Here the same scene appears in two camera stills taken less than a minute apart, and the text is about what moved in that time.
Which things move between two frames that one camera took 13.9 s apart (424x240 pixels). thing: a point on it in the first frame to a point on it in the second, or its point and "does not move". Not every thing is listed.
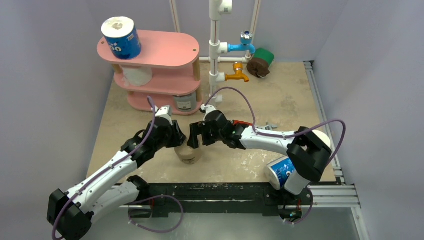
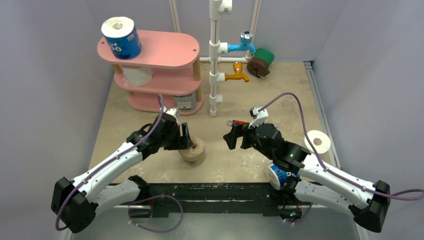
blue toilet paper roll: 122,36 does not move
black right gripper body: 202,131 to 244,135
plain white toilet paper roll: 137,76 does not move
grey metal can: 185,103 does not move
